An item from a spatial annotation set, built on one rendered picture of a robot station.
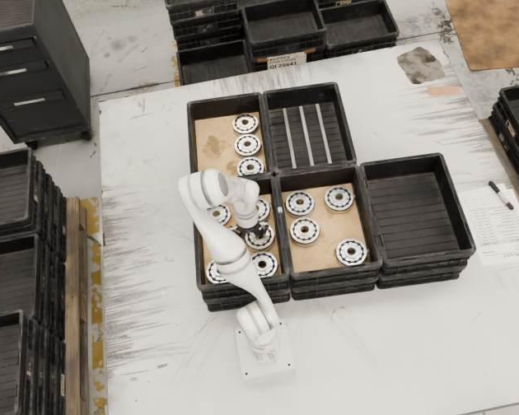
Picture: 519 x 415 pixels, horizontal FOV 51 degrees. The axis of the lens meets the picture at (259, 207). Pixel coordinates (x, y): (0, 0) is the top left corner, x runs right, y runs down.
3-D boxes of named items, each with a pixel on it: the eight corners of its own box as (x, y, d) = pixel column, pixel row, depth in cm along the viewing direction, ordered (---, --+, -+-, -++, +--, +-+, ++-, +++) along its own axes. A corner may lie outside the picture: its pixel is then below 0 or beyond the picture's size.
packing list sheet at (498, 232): (546, 257, 193) (547, 256, 192) (483, 269, 192) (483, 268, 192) (508, 182, 210) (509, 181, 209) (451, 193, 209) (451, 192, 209)
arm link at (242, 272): (252, 252, 137) (219, 270, 136) (286, 328, 149) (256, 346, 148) (241, 238, 145) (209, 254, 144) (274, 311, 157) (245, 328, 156)
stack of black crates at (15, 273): (66, 342, 248) (34, 317, 219) (1, 355, 247) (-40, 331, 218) (67, 264, 269) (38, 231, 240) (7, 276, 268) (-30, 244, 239)
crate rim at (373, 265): (383, 268, 173) (384, 264, 171) (290, 280, 173) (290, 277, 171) (357, 166, 194) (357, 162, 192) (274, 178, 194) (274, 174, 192)
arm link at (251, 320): (245, 336, 143) (254, 354, 158) (277, 319, 145) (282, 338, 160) (230, 307, 148) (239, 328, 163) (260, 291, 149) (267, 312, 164)
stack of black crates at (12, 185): (67, 263, 269) (27, 219, 230) (7, 275, 268) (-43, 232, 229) (67, 197, 289) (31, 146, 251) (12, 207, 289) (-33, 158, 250)
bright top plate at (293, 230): (321, 240, 185) (321, 240, 185) (292, 245, 185) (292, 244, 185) (315, 216, 191) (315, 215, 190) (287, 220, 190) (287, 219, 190)
